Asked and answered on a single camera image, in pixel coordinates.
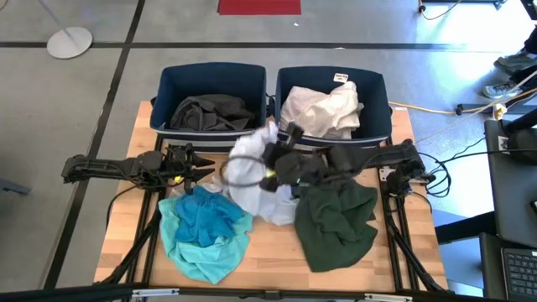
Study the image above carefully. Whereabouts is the navy fabric bin with label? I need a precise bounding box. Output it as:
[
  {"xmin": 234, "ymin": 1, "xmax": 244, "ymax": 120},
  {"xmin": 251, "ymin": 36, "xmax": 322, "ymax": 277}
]
[{"xmin": 274, "ymin": 65, "xmax": 394, "ymax": 149}]

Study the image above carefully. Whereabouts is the white cable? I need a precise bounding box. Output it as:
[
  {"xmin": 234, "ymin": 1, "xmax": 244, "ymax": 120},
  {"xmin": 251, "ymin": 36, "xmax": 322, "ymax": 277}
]
[{"xmin": 414, "ymin": 70, "xmax": 537, "ymax": 144}]

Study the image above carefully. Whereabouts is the red floor mat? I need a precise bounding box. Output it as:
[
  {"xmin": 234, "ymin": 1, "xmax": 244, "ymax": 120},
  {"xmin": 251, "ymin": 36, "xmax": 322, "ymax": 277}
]
[{"xmin": 217, "ymin": 0, "xmax": 303, "ymax": 17}]

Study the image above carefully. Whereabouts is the black thin cable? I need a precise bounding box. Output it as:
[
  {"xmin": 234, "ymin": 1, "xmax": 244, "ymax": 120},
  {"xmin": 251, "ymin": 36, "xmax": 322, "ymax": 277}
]
[{"xmin": 105, "ymin": 183, "xmax": 140, "ymax": 230}]

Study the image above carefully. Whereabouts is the white round stand base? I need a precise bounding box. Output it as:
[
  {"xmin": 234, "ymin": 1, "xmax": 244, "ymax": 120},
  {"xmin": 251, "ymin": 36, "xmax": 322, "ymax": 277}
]
[{"xmin": 36, "ymin": 0, "xmax": 94, "ymax": 60}]

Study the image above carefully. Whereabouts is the black frame rail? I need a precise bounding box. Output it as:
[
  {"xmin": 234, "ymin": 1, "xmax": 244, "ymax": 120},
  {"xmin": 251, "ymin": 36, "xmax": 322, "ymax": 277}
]
[{"xmin": 0, "ymin": 284, "xmax": 537, "ymax": 302}]

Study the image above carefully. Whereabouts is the white geometric print cloth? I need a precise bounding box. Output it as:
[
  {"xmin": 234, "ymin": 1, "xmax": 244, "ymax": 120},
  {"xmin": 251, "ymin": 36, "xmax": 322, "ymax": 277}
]
[{"xmin": 169, "ymin": 121, "xmax": 301, "ymax": 227}]

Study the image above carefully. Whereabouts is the grey cable loop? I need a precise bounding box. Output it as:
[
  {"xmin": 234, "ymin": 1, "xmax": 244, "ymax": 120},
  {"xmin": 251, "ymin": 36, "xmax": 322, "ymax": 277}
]
[{"xmin": 220, "ymin": 154, "xmax": 270, "ymax": 189}]

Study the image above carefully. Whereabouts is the dark grey garment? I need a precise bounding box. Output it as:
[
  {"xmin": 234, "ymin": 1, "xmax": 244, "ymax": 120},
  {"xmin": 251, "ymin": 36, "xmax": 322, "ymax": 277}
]
[{"xmin": 169, "ymin": 93, "xmax": 257, "ymax": 132}]

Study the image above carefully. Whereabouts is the person's shoe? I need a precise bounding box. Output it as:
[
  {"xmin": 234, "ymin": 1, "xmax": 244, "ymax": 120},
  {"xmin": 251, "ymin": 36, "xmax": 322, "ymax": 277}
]
[
  {"xmin": 482, "ymin": 80, "xmax": 522, "ymax": 100},
  {"xmin": 493, "ymin": 49, "xmax": 537, "ymax": 76}
]

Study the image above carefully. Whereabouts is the cream garment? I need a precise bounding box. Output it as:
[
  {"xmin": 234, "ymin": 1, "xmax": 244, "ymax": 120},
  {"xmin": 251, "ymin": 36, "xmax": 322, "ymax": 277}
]
[{"xmin": 279, "ymin": 81, "xmax": 365, "ymax": 141}]

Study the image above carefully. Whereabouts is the blue cloth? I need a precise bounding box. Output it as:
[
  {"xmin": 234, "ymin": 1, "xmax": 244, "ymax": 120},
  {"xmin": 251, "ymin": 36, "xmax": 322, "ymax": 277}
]
[{"xmin": 174, "ymin": 185, "xmax": 247, "ymax": 248}]

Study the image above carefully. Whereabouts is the black coiled cable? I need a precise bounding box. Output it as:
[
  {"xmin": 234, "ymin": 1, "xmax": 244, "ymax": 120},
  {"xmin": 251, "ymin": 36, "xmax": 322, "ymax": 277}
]
[{"xmin": 418, "ymin": 148, "xmax": 454, "ymax": 200}]

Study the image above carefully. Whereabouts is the black laptop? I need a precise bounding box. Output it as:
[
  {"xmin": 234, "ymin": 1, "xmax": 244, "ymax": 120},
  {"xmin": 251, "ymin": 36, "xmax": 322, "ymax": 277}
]
[{"xmin": 479, "ymin": 232, "xmax": 537, "ymax": 302}]

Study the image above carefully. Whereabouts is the yellow cable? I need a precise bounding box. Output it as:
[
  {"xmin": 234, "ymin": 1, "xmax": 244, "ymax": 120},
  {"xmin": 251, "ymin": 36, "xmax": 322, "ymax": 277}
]
[{"xmin": 388, "ymin": 86, "xmax": 537, "ymax": 117}]

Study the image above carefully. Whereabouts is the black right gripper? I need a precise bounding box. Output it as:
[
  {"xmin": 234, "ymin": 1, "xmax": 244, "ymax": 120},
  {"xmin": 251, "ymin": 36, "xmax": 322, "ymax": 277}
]
[{"xmin": 262, "ymin": 122, "xmax": 305, "ymax": 171}]

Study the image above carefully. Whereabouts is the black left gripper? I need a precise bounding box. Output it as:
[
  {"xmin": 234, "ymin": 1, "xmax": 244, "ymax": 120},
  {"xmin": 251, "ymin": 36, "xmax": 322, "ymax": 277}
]
[{"xmin": 161, "ymin": 143, "xmax": 216, "ymax": 188}]

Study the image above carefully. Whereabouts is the black side desk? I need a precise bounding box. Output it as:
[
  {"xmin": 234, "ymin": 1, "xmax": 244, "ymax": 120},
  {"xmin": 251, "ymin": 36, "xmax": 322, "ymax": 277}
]
[{"xmin": 483, "ymin": 118, "xmax": 537, "ymax": 249}]

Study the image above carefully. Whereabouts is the dark green cloth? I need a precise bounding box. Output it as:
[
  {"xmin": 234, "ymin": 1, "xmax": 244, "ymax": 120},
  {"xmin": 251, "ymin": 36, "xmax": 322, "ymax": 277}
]
[{"xmin": 294, "ymin": 178, "xmax": 380, "ymax": 273}]

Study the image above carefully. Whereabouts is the teal cloth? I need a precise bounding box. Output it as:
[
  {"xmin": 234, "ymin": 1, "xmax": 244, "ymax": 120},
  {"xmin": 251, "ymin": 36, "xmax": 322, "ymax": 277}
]
[{"xmin": 158, "ymin": 196, "xmax": 255, "ymax": 286}]

